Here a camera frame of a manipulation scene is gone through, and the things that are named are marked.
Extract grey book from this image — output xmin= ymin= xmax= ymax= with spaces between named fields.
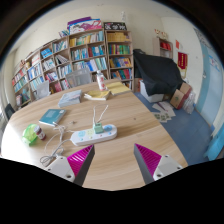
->
xmin=57 ymin=89 xmax=83 ymax=108

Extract teal book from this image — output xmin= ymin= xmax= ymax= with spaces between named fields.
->
xmin=38 ymin=108 xmax=67 ymax=127

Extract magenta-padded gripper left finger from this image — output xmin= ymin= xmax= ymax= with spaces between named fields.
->
xmin=44 ymin=144 xmax=96 ymax=187

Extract open yellow book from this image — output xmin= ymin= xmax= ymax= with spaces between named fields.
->
xmin=83 ymin=89 xmax=111 ymax=101

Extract white power strip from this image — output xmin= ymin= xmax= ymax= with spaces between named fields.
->
xmin=70 ymin=124 xmax=118 ymax=147

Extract grey mesh chair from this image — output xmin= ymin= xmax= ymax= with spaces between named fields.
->
xmin=34 ymin=79 xmax=52 ymax=100
xmin=64 ymin=67 xmax=93 ymax=88

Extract small wooden wall shelf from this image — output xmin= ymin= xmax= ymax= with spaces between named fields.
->
xmin=153 ymin=35 xmax=174 ymax=60

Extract clear plastic bag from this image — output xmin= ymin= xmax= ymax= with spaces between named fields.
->
xmin=182 ymin=91 xmax=198 ymax=115

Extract red wall banner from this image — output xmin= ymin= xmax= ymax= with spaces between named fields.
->
xmin=177 ymin=51 xmax=189 ymax=79

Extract white box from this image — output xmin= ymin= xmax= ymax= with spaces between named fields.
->
xmin=138 ymin=79 xmax=165 ymax=104

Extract white bottle with red label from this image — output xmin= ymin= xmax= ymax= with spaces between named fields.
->
xmin=96 ymin=70 xmax=108 ymax=92

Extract black cloth cover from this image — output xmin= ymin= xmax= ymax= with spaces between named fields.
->
xmin=132 ymin=48 xmax=184 ymax=97

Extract small white-capped red jar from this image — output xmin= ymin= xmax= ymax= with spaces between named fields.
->
xmin=33 ymin=125 xmax=47 ymax=141

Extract green charger block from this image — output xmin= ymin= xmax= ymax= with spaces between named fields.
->
xmin=93 ymin=122 xmax=104 ymax=135

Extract dark office chair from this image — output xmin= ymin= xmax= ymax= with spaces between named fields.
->
xmin=3 ymin=103 xmax=16 ymax=121

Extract white power strip cable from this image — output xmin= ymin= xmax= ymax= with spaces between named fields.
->
xmin=39 ymin=122 xmax=75 ymax=167

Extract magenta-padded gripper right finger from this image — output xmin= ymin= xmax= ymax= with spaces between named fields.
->
xmin=133 ymin=143 xmax=184 ymax=185

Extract wooden bookshelf unit with books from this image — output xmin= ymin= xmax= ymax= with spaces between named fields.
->
xmin=11 ymin=16 xmax=135 ymax=109

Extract papers on floor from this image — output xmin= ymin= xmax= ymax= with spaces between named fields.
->
xmin=151 ymin=100 xmax=177 ymax=124

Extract brown cardboard box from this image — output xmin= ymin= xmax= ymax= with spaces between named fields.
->
xmin=169 ymin=82 xmax=193 ymax=110

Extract white charger cable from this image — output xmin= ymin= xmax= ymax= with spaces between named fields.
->
xmin=92 ymin=104 xmax=110 ymax=125

